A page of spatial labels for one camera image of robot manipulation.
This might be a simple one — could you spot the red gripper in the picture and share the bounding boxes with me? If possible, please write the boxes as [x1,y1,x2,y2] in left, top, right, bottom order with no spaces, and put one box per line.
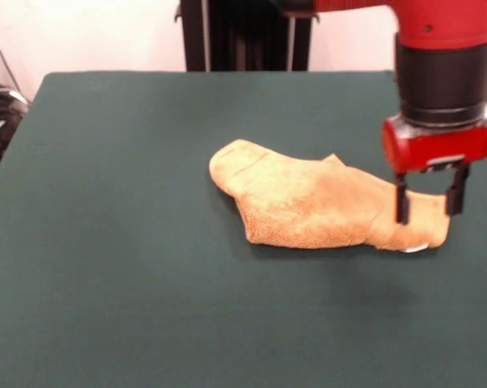
[381,105,487,226]

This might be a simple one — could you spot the tan terry towel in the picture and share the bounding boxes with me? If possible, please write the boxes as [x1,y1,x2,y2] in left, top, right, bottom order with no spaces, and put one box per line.
[208,138,449,254]

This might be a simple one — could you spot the dark green table cloth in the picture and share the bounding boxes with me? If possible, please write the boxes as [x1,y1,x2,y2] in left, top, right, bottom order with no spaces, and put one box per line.
[0,71,487,388]

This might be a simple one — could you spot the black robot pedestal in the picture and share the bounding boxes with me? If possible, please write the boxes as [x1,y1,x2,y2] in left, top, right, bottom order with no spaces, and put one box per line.
[178,0,314,73]

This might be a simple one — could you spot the black equipment with cables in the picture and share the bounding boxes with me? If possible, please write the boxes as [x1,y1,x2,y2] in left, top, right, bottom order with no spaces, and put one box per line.
[0,32,31,167]

